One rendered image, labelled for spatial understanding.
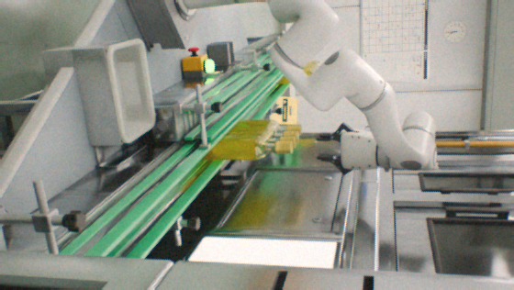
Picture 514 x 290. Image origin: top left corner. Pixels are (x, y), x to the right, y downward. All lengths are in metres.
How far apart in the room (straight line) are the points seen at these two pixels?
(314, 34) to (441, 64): 6.23
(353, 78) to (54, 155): 0.64
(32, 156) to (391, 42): 6.43
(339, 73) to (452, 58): 6.25
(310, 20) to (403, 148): 0.34
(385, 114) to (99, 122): 0.64
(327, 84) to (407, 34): 6.14
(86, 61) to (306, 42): 0.48
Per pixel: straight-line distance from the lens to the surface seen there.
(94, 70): 1.17
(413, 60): 7.24
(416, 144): 1.19
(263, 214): 1.31
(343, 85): 1.08
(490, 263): 1.21
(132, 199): 1.07
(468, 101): 7.45
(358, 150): 1.32
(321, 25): 1.11
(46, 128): 1.10
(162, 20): 1.43
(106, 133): 1.19
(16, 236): 0.97
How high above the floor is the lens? 1.41
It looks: 14 degrees down
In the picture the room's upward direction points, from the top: 90 degrees clockwise
